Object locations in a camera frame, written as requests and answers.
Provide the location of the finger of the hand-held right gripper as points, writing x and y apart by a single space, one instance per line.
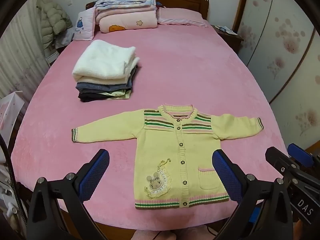
278 161
298 153

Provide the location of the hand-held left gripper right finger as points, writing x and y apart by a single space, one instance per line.
226 175

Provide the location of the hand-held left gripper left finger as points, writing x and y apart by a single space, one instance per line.
93 175

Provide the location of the yellow striped knit cardigan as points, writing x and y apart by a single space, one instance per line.
175 155

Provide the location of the folded dark garment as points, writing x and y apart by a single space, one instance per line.
87 97

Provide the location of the folded light green garment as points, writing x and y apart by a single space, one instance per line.
118 94

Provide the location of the floral sliding door wardrobe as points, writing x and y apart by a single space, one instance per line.
285 45

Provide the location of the folded white fleece garment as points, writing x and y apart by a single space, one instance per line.
102 62

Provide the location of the dark wooden nightstand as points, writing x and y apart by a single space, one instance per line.
231 38

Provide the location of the papers on nightstand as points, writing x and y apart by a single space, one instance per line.
226 29

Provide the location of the pale pink printed pillow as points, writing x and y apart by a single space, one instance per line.
83 27

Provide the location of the folded pink quilt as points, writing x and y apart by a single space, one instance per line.
127 18

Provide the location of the green puffer jacket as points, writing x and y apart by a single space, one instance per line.
51 20

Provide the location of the dark wooden headboard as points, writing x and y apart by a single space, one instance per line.
190 1

